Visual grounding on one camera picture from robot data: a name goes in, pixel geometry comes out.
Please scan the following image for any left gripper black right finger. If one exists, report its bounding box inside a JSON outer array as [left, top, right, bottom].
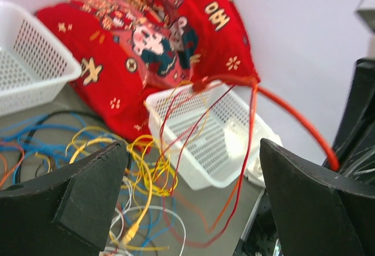
[[260, 139, 374, 255]]

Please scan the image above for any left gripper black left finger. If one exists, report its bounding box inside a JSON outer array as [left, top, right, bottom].
[[1, 141, 128, 255]]

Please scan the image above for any orange thin cable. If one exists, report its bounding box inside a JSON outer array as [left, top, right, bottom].
[[0, 77, 261, 248]]

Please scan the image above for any red ethernet cable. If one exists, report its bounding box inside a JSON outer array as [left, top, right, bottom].
[[190, 74, 340, 171]]

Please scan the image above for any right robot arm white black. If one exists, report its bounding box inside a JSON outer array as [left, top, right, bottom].
[[332, 57, 374, 176]]

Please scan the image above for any white basket right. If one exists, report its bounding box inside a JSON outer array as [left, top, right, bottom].
[[145, 81, 279, 190]]

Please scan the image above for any white basket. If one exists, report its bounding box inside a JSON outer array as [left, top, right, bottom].
[[145, 81, 279, 190], [1, 1, 81, 115]]

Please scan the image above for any white basket back centre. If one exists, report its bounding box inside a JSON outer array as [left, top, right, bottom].
[[1, 1, 81, 115]]

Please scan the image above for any red printed pillow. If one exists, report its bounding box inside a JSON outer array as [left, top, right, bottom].
[[36, 0, 257, 141]]

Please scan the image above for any white cable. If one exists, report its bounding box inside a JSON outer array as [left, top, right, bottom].
[[102, 176, 187, 256]]

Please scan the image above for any blue cable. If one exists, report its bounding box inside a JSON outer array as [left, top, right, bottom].
[[0, 112, 179, 248]]

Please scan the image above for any black cable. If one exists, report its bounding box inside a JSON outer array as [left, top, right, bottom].
[[13, 111, 103, 186]]

